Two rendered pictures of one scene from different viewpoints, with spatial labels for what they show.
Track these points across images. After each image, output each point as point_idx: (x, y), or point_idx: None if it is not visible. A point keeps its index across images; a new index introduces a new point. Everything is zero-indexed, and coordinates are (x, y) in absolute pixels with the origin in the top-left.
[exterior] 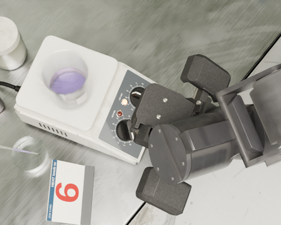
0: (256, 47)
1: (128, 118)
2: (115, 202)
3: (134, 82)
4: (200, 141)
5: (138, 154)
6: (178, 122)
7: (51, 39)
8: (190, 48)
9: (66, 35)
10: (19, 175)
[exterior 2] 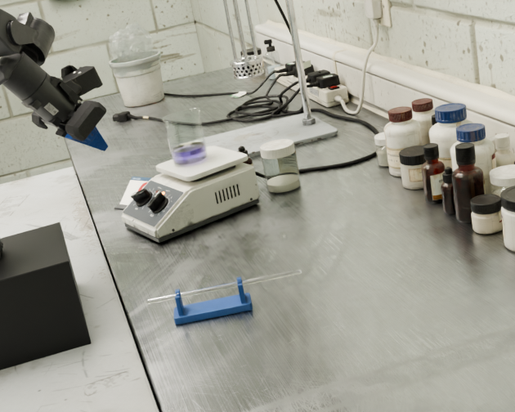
0: (134, 296)
1: (150, 199)
2: (114, 218)
3: (172, 199)
4: (20, 16)
5: (124, 212)
6: (42, 26)
7: (242, 155)
8: (182, 261)
9: (271, 209)
10: None
